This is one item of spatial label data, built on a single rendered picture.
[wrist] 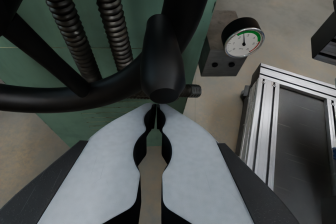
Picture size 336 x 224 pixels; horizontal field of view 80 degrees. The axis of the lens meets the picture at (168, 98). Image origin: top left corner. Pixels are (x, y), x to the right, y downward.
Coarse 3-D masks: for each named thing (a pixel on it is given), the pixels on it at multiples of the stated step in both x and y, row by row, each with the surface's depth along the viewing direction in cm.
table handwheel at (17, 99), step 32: (0, 0) 10; (192, 0) 12; (0, 32) 12; (32, 32) 15; (192, 32) 14; (64, 64) 18; (128, 64) 19; (0, 96) 20; (32, 96) 21; (64, 96) 21; (96, 96) 20; (128, 96) 20
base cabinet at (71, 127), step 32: (32, 0) 30; (96, 0) 31; (128, 0) 31; (160, 0) 32; (96, 32) 36; (128, 32) 37; (0, 64) 41; (32, 64) 41; (192, 64) 45; (64, 128) 68; (96, 128) 69
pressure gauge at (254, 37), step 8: (232, 24) 31; (240, 24) 30; (248, 24) 30; (256, 24) 31; (224, 32) 32; (232, 32) 31; (240, 32) 30; (248, 32) 31; (256, 32) 31; (224, 40) 32; (232, 40) 32; (240, 40) 32; (248, 40) 32; (256, 40) 32; (224, 48) 33; (232, 48) 33; (240, 48) 33; (248, 48) 33; (256, 48) 33; (232, 56) 34; (240, 56) 35
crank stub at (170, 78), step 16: (160, 16) 13; (160, 32) 11; (144, 48) 11; (160, 48) 11; (176, 48) 11; (144, 64) 11; (160, 64) 10; (176, 64) 10; (144, 80) 10; (160, 80) 10; (176, 80) 10; (160, 96) 10; (176, 96) 11
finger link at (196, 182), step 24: (168, 120) 10; (192, 120) 10; (168, 144) 9; (192, 144) 9; (216, 144) 9; (168, 168) 8; (192, 168) 8; (216, 168) 8; (168, 192) 7; (192, 192) 7; (216, 192) 7; (168, 216) 6; (192, 216) 6; (216, 216) 6; (240, 216) 6
